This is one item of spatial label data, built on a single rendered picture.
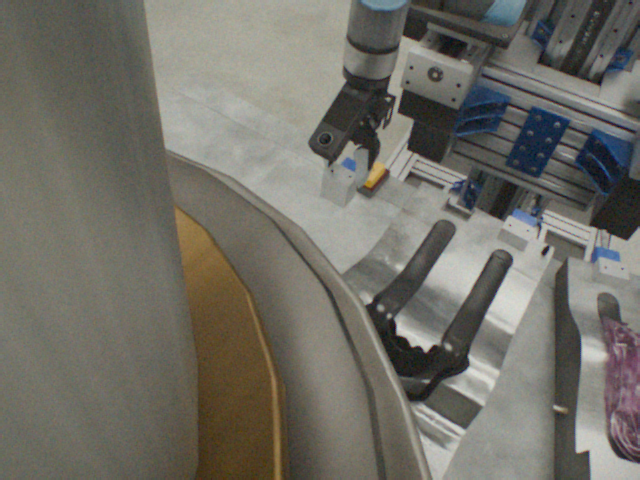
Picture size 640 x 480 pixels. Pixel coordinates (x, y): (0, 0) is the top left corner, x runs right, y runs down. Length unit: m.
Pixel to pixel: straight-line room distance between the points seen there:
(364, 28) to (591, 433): 0.63
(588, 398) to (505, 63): 0.75
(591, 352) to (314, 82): 2.15
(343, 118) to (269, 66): 2.11
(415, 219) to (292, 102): 1.75
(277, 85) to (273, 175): 1.65
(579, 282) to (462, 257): 0.22
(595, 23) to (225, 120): 0.82
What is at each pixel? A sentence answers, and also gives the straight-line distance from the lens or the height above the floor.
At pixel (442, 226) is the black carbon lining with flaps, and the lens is 0.99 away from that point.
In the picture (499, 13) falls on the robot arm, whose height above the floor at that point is 1.24.
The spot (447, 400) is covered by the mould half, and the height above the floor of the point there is 0.90.
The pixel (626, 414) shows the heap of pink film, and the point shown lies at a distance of 0.91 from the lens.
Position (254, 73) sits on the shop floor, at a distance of 2.84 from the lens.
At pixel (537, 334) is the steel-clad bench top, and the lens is 1.03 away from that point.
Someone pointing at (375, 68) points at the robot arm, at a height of 1.17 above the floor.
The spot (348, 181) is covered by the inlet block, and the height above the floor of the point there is 0.96.
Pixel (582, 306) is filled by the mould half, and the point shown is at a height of 0.86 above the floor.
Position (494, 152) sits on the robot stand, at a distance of 1.42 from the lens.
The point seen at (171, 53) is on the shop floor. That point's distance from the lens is 2.98.
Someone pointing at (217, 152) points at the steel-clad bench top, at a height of 0.80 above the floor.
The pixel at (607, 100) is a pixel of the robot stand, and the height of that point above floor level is 0.95.
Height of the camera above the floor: 1.59
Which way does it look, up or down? 50 degrees down
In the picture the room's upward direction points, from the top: 10 degrees clockwise
